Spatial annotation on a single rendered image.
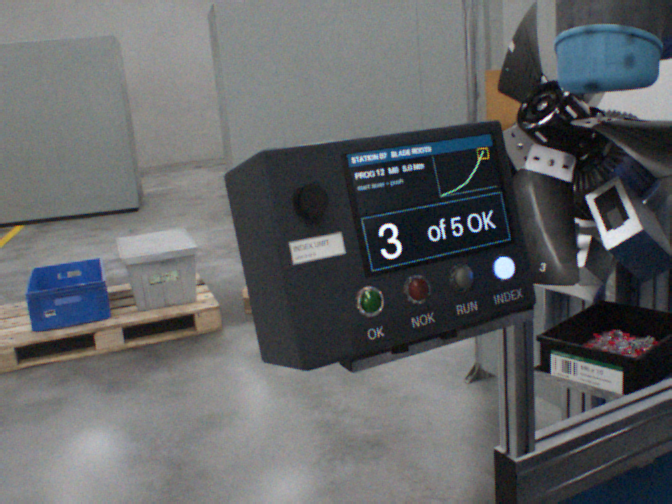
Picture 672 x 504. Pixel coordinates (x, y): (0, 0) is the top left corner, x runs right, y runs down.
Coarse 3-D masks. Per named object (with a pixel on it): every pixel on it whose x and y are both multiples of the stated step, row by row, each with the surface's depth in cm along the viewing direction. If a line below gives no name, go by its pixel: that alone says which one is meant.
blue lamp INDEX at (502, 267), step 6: (498, 258) 67; (504, 258) 67; (510, 258) 67; (492, 264) 66; (498, 264) 66; (504, 264) 66; (510, 264) 67; (492, 270) 66; (498, 270) 66; (504, 270) 66; (510, 270) 66; (498, 276) 67; (504, 276) 66; (510, 276) 67
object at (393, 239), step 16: (368, 224) 61; (384, 224) 62; (400, 224) 62; (368, 240) 61; (384, 240) 62; (400, 240) 62; (368, 256) 61; (384, 256) 61; (400, 256) 62; (416, 256) 63
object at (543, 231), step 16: (528, 176) 132; (544, 176) 132; (528, 192) 131; (544, 192) 131; (560, 192) 130; (528, 208) 129; (544, 208) 129; (560, 208) 129; (528, 224) 128; (544, 224) 128; (560, 224) 128; (528, 240) 127; (544, 240) 126; (560, 240) 126; (528, 256) 125; (544, 256) 125; (560, 256) 124; (576, 256) 124; (560, 272) 123; (576, 272) 122
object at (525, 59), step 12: (528, 12) 156; (528, 24) 154; (516, 36) 160; (528, 36) 153; (516, 48) 159; (528, 48) 152; (504, 60) 166; (516, 60) 158; (528, 60) 151; (540, 60) 145; (504, 72) 165; (516, 72) 158; (528, 72) 151; (540, 72) 144; (504, 84) 166; (516, 84) 159; (528, 84) 152; (516, 96) 160
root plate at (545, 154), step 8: (536, 144) 136; (536, 152) 135; (544, 152) 135; (552, 152) 135; (560, 152) 135; (528, 160) 134; (536, 160) 134; (544, 160) 134; (560, 160) 134; (568, 160) 134; (528, 168) 134; (536, 168) 133; (544, 168) 133; (552, 168) 133; (560, 168) 133; (568, 168) 133; (560, 176) 133; (568, 176) 133
